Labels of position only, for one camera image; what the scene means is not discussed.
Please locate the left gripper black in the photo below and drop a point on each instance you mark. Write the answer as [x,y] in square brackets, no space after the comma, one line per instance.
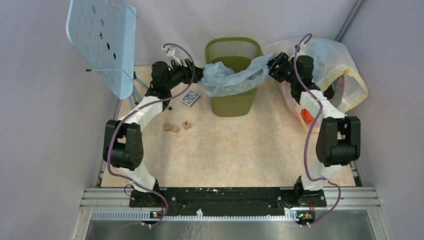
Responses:
[188,71]

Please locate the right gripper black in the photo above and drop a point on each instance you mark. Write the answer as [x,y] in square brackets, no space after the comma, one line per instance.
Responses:
[280,61]

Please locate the blue plastic trash bag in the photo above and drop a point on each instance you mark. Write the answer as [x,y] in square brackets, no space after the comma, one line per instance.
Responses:
[220,81]

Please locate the green mesh trash bin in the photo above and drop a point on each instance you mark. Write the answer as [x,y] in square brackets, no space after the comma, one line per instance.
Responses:
[236,53]

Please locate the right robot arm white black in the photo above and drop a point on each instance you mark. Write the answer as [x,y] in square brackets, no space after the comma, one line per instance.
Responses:
[333,139]

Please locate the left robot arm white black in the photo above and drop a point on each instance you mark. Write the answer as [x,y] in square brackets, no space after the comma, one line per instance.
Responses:
[123,149]

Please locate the large translucent bag of trash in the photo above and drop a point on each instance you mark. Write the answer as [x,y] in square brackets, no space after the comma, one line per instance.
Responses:
[333,67]

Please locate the blue playing card box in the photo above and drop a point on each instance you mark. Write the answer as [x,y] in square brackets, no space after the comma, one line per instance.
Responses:
[190,98]

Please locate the wooden letter tile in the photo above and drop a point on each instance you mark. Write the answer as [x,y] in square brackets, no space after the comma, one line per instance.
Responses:
[186,125]
[167,127]

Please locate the plain wooden tile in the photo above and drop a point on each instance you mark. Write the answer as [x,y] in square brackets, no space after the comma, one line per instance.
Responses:
[175,129]

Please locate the light blue music stand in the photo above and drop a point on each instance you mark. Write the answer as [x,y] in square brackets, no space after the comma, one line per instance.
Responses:
[104,33]

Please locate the white toothed rack strip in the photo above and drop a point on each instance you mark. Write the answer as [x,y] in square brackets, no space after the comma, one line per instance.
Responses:
[147,216]

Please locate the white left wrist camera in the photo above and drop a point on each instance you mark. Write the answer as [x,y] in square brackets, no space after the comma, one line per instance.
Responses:
[172,53]

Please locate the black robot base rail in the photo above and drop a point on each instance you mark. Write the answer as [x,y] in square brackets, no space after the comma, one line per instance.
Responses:
[228,201]

